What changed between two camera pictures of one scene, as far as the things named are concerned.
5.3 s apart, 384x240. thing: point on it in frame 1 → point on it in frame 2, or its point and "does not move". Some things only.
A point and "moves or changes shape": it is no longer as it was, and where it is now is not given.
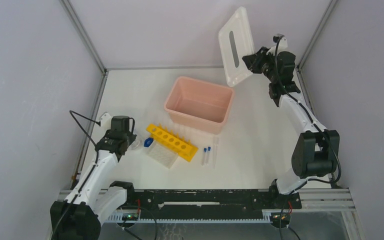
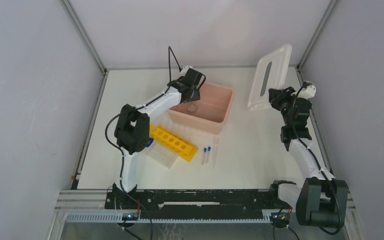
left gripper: [131, 136] → [196, 96]
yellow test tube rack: [172, 141] does not move
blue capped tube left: [204, 157] does not move
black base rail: [205, 204] does not move
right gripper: [253, 61] → [276, 96]
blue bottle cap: [148, 141] does not move
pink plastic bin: [199, 105] does not move
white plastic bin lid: [236, 41] → [271, 72]
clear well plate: [162, 155] does not move
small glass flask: [137, 143] moves or changes shape
